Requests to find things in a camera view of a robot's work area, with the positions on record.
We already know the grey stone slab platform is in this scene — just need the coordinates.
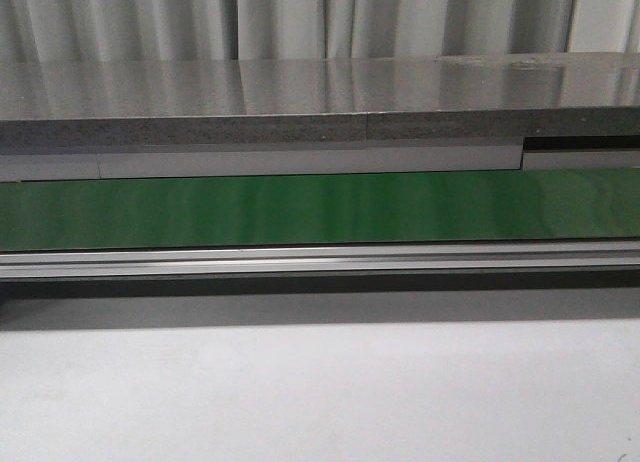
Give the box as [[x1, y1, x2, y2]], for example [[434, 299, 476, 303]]
[[1, 53, 639, 151]]

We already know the aluminium front conveyor rail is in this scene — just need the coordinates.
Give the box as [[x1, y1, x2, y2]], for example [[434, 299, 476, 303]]
[[1, 240, 639, 280]]

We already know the green conveyor belt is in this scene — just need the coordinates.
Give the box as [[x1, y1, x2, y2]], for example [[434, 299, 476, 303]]
[[1, 168, 639, 252]]

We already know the white pleated curtain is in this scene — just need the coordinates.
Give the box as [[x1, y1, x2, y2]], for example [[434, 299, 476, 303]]
[[1, 0, 639, 62]]

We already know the grey rear conveyor rail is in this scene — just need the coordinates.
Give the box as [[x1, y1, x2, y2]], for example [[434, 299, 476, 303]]
[[1, 136, 639, 182]]

